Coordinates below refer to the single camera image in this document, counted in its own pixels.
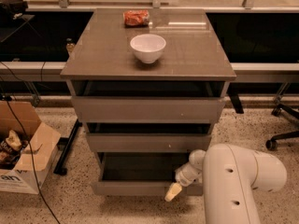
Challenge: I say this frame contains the black cable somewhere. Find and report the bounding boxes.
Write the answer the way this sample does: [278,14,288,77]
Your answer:
[0,61,62,224]

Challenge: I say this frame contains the orange crushed soda can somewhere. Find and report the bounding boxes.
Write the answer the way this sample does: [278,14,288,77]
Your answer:
[123,9,150,27]

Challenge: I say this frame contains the grey drawer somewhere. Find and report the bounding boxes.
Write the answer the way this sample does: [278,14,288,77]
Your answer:
[90,152,204,197]
[87,123,211,152]
[72,81,224,123]

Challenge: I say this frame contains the grey middle drawer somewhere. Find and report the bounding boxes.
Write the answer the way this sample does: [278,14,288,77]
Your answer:
[87,123,211,152]

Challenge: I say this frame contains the snack bags in box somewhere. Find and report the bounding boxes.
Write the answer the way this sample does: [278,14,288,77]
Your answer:
[0,130,28,170]

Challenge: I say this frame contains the small bottle behind cabinet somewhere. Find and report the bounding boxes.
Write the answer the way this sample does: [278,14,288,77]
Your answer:
[66,38,76,54]

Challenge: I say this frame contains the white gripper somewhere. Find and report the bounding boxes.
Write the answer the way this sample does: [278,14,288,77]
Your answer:
[164,162,202,202]

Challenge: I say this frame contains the grey top drawer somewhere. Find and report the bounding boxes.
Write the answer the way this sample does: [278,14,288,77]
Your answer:
[72,81,224,123]

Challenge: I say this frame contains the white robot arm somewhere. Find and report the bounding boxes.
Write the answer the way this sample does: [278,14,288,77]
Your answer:
[164,144,287,224]

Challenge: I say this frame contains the black table leg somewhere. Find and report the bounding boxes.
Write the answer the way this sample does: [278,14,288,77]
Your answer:
[53,120,81,175]

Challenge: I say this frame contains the black bag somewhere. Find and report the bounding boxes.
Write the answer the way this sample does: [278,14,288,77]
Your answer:
[0,0,28,21]

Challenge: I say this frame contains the grey drawer cabinet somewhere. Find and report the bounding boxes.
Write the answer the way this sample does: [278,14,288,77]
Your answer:
[60,7,236,185]

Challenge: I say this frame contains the cardboard box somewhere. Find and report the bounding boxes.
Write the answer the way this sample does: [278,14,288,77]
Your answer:
[0,101,61,194]

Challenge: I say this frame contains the white bowl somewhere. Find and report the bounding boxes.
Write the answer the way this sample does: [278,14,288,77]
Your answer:
[130,34,166,63]

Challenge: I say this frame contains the black office chair base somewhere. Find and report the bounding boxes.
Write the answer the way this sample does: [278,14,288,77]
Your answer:
[265,103,299,151]

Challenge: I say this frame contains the grey bottom drawer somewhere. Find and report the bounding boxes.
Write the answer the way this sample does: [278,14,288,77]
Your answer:
[90,152,204,197]

